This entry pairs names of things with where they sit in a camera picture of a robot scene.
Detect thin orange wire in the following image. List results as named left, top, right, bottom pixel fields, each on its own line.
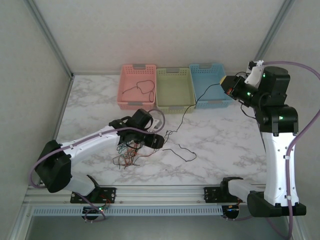
left=119, top=146, right=152, bottom=168
left=124, top=147, right=151, bottom=166

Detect blue plastic basket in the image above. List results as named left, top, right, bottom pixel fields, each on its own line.
left=189, top=62, right=233, bottom=110

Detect pink plastic basket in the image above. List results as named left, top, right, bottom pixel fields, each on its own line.
left=116, top=63, right=158, bottom=111

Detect green plastic basket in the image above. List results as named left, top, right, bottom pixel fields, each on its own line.
left=156, top=66, right=197, bottom=115

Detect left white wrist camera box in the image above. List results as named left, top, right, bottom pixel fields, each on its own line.
left=149, top=118, right=162, bottom=131

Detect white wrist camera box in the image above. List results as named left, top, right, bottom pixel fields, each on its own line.
left=149, top=118, right=162, bottom=131
left=246, top=59, right=266, bottom=85

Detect right short black gripper cable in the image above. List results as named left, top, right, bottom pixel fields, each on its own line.
left=239, top=93, right=264, bottom=121

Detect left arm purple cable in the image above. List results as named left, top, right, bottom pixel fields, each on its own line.
left=30, top=108, right=167, bottom=223

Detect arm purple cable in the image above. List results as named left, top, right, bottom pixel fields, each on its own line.
left=30, top=108, right=167, bottom=223
left=225, top=61, right=320, bottom=240

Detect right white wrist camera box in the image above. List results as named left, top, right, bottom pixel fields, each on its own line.
left=246, top=59, right=266, bottom=85

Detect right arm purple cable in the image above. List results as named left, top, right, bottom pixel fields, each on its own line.
left=225, top=61, right=320, bottom=240

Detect aluminium frame post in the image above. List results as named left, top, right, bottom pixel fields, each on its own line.
left=249, top=0, right=298, bottom=73
left=24, top=0, right=75, bottom=78

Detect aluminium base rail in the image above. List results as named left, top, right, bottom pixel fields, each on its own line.
left=23, top=184, right=251, bottom=205

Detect aluminium table end rail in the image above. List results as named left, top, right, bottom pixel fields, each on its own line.
left=71, top=71, right=123, bottom=76

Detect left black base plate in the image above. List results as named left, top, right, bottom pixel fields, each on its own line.
left=70, top=187, right=117, bottom=204

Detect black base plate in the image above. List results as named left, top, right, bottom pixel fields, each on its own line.
left=70, top=187, right=117, bottom=204
left=203, top=186, right=250, bottom=204

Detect slotted grey cable duct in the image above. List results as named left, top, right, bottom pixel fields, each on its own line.
left=31, top=206, right=224, bottom=216

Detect left red black power wires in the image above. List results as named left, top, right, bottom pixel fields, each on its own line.
left=99, top=194, right=113, bottom=209

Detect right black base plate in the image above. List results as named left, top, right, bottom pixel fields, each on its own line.
left=203, top=186, right=250, bottom=204

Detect aluminium table side rail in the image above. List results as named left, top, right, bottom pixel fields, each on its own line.
left=38, top=74, right=75, bottom=186

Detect aluminium frame leg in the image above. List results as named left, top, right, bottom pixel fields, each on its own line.
left=9, top=203, right=35, bottom=240

